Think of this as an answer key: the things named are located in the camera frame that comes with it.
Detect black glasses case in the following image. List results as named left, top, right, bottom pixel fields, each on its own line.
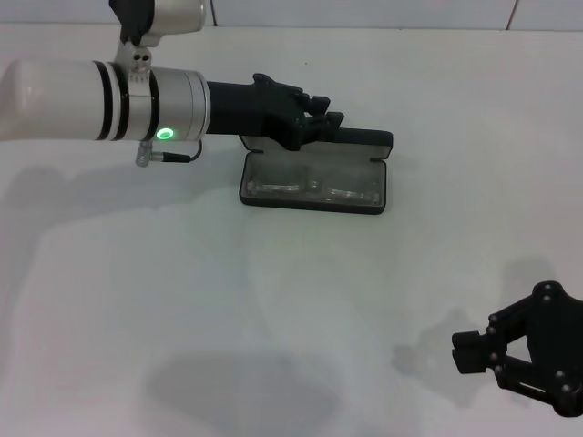
left=239, top=127, right=394, bottom=216

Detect clear white glasses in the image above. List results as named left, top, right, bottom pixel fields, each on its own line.
left=245, top=167, right=383, bottom=207

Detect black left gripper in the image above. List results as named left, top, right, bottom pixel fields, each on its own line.
left=207, top=73, right=345, bottom=152

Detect left gripper cable with plug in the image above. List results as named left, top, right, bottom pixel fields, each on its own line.
left=134, top=138, right=204, bottom=168

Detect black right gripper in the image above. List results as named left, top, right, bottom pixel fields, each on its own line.
left=453, top=280, right=583, bottom=419

